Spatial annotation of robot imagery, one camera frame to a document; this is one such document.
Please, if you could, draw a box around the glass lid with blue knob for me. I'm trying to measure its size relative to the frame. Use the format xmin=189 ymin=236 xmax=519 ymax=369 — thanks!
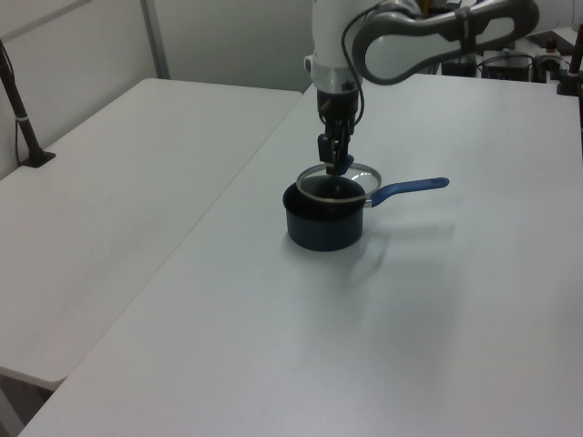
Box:
xmin=295 ymin=154 xmax=382 ymax=204

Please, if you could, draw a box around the black computer box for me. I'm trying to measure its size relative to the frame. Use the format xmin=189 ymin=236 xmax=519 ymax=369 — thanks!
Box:
xmin=481 ymin=49 xmax=534 ymax=81

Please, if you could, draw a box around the black camera stand with base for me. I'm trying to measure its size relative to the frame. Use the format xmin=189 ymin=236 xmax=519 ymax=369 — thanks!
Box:
xmin=0 ymin=38 xmax=57 ymax=168

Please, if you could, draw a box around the white device with cables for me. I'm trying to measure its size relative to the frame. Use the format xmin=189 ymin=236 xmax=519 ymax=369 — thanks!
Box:
xmin=534 ymin=50 xmax=565 ymax=84

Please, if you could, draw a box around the dark blue saucepan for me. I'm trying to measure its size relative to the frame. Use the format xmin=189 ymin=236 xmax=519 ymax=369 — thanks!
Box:
xmin=281 ymin=177 xmax=451 ymax=252

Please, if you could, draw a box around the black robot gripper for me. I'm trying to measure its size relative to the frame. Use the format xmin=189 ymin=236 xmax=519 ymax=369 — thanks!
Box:
xmin=315 ymin=89 xmax=360 ymax=177

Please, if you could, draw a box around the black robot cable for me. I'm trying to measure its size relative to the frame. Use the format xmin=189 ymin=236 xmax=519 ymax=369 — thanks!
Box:
xmin=340 ymin=2 xmax=367 ymax=137

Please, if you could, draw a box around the black clamped camera pole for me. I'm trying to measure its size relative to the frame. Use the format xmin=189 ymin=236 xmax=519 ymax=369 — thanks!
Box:
xmin=555 ymin=26 xmax=583 ymax=97

